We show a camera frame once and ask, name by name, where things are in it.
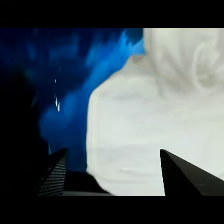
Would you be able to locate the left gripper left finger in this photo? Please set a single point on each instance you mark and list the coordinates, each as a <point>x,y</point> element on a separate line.
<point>55,176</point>

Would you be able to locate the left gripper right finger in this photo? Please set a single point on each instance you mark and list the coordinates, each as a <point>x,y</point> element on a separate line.
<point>185,180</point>

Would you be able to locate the white garment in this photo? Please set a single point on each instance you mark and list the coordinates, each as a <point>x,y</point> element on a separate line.
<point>150,126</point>

